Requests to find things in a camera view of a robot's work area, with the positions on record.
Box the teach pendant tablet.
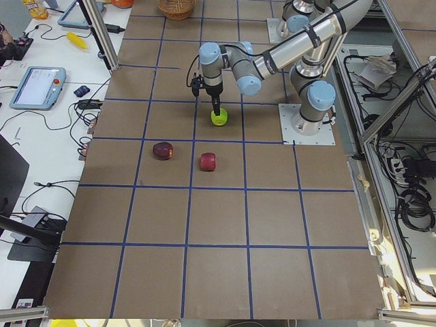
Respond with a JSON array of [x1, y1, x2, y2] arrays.
[[10, 66, 66, 110]]

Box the yellow toy corn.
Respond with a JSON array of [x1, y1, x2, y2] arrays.
[[65, 32, 88, 50]]

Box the wicker basket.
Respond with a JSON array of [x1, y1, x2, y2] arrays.
[[157, 0, 196, 21]]

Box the aluminium frame post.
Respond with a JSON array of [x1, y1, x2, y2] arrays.
[[78, 0, 120, 72]]

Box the power strip with cables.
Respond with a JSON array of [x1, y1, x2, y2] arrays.
[[388, 156, 436, 187]]

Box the black monitor stand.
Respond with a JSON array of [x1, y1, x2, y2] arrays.
[[1, 138, 60, 262]]

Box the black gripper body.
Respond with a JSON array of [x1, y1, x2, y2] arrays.
[[205, 84, 223, 99]]

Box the dark red apple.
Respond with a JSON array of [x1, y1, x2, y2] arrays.
[[153, 142, 174, 160]]

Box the yellow snack bag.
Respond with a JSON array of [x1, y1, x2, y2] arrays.
[[22, 0, 49, 20]]

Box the black power adapter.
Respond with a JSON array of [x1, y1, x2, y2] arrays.
[[105, 24, 125, 34]]

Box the crumpled paper box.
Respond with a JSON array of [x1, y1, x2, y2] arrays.
[[357, 54, 397, 91]]

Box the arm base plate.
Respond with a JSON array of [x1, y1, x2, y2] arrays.
[[266, 18, 291, 44], [279, 104, 336, 146]]

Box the green apple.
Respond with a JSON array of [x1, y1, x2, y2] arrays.
[[211, 108, 228, 127]]

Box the grey usb hub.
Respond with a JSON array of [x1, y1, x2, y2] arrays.
[[11, 206, 67, 245]]

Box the orange fruit toy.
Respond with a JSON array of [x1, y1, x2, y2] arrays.
[[110, 0, 134, 9]]

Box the dark blue small object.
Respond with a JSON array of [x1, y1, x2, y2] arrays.
[[74, 85, 90, 97]]

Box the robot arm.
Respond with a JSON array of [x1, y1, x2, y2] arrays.
[[187, 1, 372, 136], [276, 0, 332, 38]]

